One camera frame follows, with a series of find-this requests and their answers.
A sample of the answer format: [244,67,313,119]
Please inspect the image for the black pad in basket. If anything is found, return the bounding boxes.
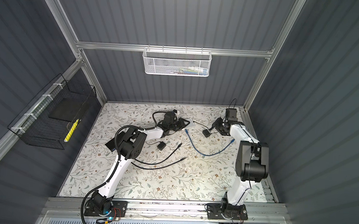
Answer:
[48,98,87,123]

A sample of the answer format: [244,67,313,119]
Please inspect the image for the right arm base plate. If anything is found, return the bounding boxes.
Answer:
[205,203,248,221]

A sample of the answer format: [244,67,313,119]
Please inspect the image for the white mesh wall basket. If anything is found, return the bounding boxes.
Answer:
[142,48,212,77]

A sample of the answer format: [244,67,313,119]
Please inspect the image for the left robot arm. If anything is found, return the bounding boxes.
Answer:
[80,110,194,224]

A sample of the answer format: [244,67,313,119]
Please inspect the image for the small black power adapter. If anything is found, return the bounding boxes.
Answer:
[157,141,166,151]

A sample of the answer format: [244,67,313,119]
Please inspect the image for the black wire wall basket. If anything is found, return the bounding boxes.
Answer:
[8,74,97,150]

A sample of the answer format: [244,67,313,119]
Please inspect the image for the yellow item in basket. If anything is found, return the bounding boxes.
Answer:
[64,119,80,143]

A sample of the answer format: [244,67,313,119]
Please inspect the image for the black cable with plug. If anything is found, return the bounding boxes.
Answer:
[133,140,183,167]

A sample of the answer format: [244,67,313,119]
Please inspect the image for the white box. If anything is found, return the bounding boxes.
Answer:
[183,118,195,129]

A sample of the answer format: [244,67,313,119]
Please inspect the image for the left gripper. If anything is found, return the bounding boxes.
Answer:
[168,117,190,133]

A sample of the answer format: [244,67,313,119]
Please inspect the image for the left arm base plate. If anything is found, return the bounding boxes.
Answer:
[83,199,128,218]

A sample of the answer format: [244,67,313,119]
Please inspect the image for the blue ethernet cable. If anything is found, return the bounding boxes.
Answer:
[183,128,236,158]

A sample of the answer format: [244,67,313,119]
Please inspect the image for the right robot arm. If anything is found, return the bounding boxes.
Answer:
[206,108,269,221]

